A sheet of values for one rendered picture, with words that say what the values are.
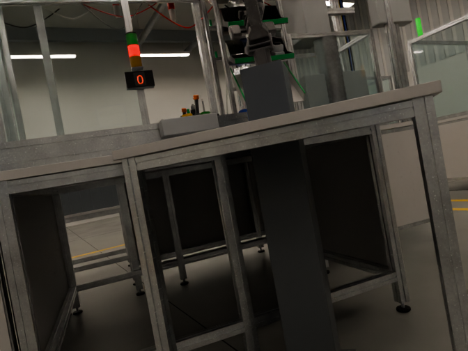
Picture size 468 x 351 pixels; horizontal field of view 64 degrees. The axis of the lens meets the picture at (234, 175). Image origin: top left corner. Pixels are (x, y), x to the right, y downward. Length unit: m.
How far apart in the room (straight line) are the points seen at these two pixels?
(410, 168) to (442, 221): 1.83
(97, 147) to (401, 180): 2.04
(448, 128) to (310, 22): 2.97
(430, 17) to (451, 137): 6.12
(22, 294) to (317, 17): 2.39
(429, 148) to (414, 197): 1.87
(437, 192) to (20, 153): 1.25
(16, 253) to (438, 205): 1.21
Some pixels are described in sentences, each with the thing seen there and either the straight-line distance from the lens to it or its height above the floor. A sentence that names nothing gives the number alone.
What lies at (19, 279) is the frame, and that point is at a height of 0.52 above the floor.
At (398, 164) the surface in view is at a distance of 2.79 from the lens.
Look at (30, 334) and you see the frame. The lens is 1.41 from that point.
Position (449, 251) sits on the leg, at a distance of 1.06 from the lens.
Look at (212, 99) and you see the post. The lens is 2.83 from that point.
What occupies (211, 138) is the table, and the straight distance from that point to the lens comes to 1.05.
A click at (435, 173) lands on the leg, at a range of 1.03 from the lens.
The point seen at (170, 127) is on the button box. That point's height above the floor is 0.93.
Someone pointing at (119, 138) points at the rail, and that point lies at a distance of 1.41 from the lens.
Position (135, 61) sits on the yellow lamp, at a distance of 1.77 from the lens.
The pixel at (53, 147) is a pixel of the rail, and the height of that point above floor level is 0.92.
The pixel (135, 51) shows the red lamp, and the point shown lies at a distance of 1.79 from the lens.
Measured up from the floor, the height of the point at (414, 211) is 0.24.
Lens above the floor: 0.74
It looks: 1 degrees down
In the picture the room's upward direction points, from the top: 10 degrees counter-clockwise
